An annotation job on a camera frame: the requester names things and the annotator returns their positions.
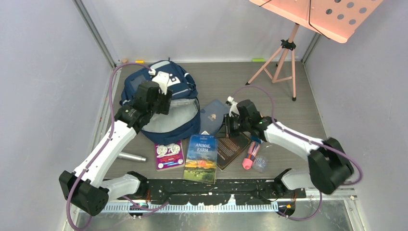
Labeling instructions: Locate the Animal Farm book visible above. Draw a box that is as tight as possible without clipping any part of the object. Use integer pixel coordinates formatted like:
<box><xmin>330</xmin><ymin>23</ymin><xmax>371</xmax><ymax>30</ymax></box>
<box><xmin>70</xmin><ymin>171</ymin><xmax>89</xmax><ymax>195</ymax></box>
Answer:
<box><xmin>183</xmin><ymin>134</ymin><xmax>217</xmax><ymax>184</ymax></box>

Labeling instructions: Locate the purple paperback book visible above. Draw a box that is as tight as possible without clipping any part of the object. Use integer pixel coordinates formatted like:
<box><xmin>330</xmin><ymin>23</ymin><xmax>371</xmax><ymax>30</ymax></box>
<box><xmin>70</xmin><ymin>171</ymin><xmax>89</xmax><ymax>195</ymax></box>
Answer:
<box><xmin>154</xmin><ymin>140</ymin><xmax>185</xmax><ymax>171</ymax></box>

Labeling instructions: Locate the purple cable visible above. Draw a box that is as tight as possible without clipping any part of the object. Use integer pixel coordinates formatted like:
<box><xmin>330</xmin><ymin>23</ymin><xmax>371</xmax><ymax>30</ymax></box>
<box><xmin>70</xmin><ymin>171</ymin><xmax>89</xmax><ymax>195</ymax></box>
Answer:
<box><xmin>230</xmin><ymin>85</ymin><xmax>364</xmax><ymax>221</ymax></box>
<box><xmin>65</xmin><ymin>62</ymin><xmax>171</xmax><ymax>231</ymax></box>

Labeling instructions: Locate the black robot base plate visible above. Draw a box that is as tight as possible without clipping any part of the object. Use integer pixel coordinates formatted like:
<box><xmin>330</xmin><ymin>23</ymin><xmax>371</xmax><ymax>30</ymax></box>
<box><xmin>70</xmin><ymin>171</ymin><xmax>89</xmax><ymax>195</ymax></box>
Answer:
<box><xmin>128</xmin><ymin>179</ymin><xmax>306</xmax><ymax>205</ymax></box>

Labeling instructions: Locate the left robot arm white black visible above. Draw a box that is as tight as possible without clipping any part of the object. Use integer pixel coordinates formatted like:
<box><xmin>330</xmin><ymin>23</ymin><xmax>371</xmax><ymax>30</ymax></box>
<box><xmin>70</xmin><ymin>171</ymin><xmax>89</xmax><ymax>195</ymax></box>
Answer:
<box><xmin>59</xmin><ymin>81</ymin><xmax>172</xmax><ymax>216</ymax></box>

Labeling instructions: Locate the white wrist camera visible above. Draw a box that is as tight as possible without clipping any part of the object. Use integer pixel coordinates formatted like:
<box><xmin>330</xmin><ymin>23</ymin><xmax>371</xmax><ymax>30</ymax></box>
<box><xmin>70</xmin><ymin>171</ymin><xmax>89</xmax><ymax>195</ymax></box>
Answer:
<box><xmin>226</xmin><ymin>96</ymin><xmax>240</xmax><ymax>116</ymax></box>
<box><xmin>148</xmin><ymin>69</ymin><xmax>181</xmax><ymax>95</ymax></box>

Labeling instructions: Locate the silver metal bottle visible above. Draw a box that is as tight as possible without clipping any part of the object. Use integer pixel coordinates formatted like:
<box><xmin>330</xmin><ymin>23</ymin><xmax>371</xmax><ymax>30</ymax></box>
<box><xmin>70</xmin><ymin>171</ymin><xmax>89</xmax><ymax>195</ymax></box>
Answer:
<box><xmin>117</xmin><ymin>152</ymin><xmax>147</xmax><ymax>162</ymax></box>

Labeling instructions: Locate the dark blue notebook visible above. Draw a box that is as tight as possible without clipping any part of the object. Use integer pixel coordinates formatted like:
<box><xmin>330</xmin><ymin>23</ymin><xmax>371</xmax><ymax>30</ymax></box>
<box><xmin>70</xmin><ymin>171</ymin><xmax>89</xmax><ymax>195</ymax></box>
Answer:
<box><xmin>199</xmin><ymin>100</ymin><xmax>230</xmax><ymax>135</ymax></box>

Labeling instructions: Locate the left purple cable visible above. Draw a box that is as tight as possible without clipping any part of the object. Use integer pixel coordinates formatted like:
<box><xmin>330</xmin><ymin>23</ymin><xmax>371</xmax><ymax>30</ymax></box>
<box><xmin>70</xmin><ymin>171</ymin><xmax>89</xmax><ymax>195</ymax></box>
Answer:
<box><xmin>65</xmin><ymin>62</ymin><xmax>171</xmax><ymax>231</ymax></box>

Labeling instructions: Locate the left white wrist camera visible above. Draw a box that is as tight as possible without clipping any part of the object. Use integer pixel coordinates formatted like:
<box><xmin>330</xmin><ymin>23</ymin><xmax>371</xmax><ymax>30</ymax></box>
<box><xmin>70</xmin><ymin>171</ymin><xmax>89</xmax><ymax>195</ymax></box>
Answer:
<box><xmin>148</xmin><ymin>69</ymin><xmax>181</xmax><ymax>95</ymax></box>

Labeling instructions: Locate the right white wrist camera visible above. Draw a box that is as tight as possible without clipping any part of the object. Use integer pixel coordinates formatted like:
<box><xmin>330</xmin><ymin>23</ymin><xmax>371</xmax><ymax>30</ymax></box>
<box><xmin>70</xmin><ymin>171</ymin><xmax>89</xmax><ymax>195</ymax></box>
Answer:
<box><xmin>226</xmin><ymin>96</ymin><xmax>240</xmax><ymax>116</ymax></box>

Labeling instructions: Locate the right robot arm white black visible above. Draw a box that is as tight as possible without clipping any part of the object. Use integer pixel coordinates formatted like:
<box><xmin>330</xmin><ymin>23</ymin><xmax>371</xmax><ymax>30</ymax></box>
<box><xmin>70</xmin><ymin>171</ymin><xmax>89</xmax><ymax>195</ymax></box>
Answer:
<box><xmin>216</xmin><ymin>97</ymin><xmax>354</xmax><ymax>198</ymax></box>

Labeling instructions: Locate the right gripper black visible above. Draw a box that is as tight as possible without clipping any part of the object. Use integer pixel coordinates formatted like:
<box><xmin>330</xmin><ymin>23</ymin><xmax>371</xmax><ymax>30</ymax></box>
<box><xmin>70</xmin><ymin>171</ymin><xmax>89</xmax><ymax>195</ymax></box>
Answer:
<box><xmin>216</xmin><ymin>113</ymin><xmax>251</xmax><ymax>139</ymax></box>

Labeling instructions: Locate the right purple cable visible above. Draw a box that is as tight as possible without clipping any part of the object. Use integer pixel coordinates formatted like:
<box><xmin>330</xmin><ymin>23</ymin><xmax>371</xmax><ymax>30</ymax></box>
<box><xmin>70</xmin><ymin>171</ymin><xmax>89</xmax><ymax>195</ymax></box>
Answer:
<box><xmin>230</xmin><ymin>85</ymin><xmax>364</xmax><ymax>221</ymax></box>

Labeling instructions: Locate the dark brown hardcover book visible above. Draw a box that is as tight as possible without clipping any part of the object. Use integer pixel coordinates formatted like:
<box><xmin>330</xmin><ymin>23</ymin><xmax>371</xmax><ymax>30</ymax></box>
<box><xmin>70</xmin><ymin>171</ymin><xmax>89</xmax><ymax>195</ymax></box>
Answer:
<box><xmin>217</xmin><ymin>134</ymin><xmax>252</xmax><ymax>171</ymax></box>

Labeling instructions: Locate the navy blue backpack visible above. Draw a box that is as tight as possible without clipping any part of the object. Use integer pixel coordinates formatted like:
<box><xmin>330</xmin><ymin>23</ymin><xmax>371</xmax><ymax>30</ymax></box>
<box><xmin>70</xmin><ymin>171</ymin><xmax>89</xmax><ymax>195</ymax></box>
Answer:
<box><xmin>119</xmin><ymin>60</ymin><xmax>202</xmax><ymax>146</ymax></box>

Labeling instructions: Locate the clear bag of clips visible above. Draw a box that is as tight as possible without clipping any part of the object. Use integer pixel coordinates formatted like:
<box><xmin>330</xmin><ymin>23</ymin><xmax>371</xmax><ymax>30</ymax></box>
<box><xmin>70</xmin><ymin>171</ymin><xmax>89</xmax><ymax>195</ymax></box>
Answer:
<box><xmin>252</xmin><ymin>156</ymin><xmax>268</xmax><ymax>173</ymax></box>

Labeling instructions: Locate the pink music stand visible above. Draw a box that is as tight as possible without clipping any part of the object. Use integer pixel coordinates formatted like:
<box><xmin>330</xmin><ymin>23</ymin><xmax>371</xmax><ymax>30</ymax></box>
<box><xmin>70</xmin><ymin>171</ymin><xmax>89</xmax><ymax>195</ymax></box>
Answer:
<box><xmin>244</xmin><ymin>0</ymin><xmax>385</xmax><ymax>102</ymax></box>

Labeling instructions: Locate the green marker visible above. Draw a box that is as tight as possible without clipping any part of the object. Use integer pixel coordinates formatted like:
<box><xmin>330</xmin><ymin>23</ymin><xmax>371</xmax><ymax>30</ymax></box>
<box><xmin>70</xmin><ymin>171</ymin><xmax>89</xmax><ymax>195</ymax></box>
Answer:
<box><xmin>251</xmin><ymin>58</ymin><xmax>265</xmax><ymax>62</ymax></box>

